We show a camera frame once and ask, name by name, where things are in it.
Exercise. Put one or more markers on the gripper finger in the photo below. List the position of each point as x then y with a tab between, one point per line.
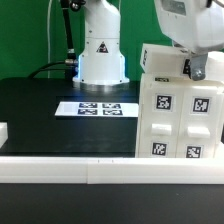
197	67

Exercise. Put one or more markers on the white cabinet body box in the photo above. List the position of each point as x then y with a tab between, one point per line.
175	84

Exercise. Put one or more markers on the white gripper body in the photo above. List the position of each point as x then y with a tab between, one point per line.
198	25

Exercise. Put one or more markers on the white marker base plate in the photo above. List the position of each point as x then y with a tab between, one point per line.
97	109

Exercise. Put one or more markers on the white cabinet door panel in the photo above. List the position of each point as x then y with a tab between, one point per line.
201	122
158	124

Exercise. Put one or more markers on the white front fence rail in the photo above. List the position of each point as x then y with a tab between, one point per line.
111	170

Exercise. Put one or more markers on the small white cabinet top box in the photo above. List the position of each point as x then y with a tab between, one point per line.
175	62

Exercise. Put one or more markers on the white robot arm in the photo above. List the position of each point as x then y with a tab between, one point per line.
101	64

